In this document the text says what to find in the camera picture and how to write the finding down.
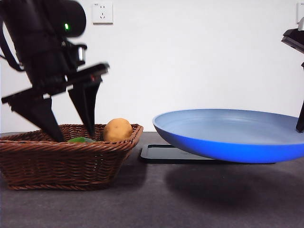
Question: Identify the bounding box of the white wall socket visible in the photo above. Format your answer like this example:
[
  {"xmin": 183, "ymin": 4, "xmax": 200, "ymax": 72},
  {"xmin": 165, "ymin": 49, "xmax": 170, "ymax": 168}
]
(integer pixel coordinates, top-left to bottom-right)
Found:
[{"xmin": 92, "ymin": 2, "xmax": 114, "ymax": 25}]

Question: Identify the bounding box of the blue round plate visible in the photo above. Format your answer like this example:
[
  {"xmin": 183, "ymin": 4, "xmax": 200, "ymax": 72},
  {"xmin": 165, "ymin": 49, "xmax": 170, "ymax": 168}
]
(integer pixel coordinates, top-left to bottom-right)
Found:
[{"xmin": 152, "ymin": 108, "xmax": 304, "ymax": 164}]

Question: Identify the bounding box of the yellow-brown potato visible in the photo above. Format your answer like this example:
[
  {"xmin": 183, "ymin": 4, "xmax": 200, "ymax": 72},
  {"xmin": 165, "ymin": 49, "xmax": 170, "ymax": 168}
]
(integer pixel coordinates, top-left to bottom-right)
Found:
[{"xmin": 103, "ymin": 118, "xmax": 133, "ymax": 143}]

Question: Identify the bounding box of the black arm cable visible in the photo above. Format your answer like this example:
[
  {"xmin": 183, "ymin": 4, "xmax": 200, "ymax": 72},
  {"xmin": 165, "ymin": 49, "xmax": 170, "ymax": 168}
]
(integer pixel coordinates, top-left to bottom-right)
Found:
[{"xmin": 0, "ymin": 20, "xmax": 26, "ymax": 72}]

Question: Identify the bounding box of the black cutting board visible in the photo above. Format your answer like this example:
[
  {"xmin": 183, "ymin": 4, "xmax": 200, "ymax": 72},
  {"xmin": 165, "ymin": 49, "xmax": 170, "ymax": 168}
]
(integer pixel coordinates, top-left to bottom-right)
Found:
[{"xmin": 140, "ymin": 144, "xmax": 276, "ymax": 164}]

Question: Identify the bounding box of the brown woven wicker basket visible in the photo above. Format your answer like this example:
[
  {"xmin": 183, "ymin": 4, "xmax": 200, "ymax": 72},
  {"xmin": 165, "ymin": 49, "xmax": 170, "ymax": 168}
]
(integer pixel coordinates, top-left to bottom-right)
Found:
[{"xmin": 0, "ymin": 123, "xmax": 144, "ymax": 191}]

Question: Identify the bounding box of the green chili pepper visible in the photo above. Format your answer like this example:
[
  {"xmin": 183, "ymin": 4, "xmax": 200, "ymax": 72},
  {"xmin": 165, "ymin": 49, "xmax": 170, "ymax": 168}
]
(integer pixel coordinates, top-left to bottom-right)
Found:
[{"xmin": 67, "ymin": 136, "xmax": 95, "ymax": 143}]

